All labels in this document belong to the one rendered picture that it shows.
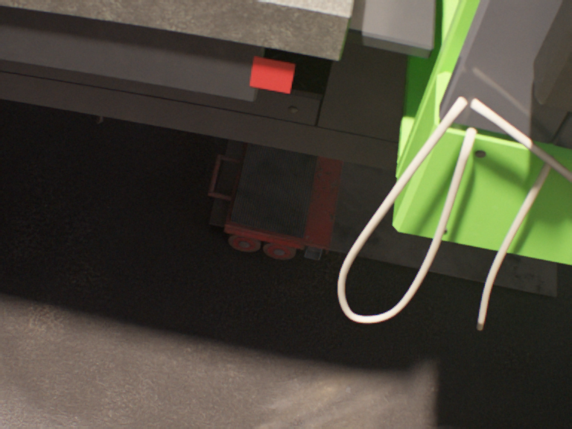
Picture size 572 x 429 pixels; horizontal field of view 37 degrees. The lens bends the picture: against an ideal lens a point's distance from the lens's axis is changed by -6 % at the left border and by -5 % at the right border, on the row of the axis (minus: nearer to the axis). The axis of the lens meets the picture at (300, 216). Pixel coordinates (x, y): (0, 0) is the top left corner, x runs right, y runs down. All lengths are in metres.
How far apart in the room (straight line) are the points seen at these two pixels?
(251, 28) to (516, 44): 0.26
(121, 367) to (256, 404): 0.35
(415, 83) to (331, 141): 0.66
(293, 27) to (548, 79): 0.27
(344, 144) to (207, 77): 0.82
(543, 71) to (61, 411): 1.70
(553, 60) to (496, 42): 0.07
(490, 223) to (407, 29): 0.22
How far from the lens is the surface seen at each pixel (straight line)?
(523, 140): 0.80
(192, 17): 0.86
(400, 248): 2.48
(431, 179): 0.88
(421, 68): 1.10
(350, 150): 1.74
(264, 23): 0.85
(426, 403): 2.32
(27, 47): 0.97
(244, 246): 2.35
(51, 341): 2.27
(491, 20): 0.72
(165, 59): 0.93
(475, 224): 0.95
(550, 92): 0.70
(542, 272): 2.61
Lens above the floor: 2.08
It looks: 57 degrees down
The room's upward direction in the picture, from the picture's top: 19 degrees clockwise
